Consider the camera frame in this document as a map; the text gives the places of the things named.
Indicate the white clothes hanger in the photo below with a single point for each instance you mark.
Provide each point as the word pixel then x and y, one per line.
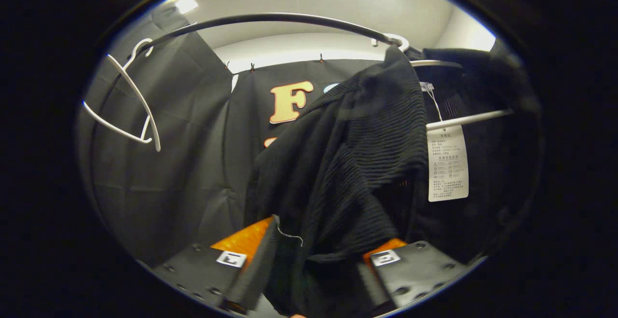
pixel 142 101
pixel 473 118

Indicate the black backdrop cloth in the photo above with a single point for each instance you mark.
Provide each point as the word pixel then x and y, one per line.
pixel 193 163

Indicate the ceiling light panel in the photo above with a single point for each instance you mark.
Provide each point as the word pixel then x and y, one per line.
pixel 187 4

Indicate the row of backdrop clips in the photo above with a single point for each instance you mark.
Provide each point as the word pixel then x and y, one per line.
pixel 252 66

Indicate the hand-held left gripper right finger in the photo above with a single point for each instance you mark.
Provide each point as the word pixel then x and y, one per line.
pixel 420 269

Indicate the black knit jacket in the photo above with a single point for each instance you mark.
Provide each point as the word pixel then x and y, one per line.
pixel 357 173

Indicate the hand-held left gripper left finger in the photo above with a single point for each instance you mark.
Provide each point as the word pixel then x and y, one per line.
pixel 256 269

